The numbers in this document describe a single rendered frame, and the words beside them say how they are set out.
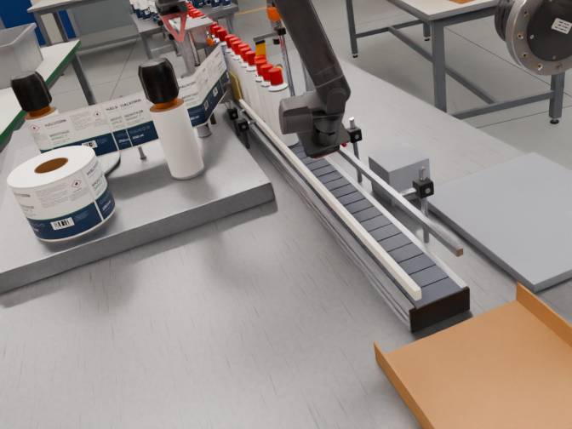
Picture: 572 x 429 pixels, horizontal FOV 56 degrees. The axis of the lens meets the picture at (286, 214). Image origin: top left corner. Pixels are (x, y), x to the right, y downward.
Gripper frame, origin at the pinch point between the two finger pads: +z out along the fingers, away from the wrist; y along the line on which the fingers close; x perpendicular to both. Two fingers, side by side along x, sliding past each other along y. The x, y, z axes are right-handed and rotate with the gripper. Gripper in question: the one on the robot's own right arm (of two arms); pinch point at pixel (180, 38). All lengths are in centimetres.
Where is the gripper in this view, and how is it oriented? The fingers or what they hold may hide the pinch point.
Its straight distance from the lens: 147.1
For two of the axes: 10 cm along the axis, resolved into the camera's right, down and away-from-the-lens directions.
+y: 3.3, 4.4, -8.3
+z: 1.7, 8.4, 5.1
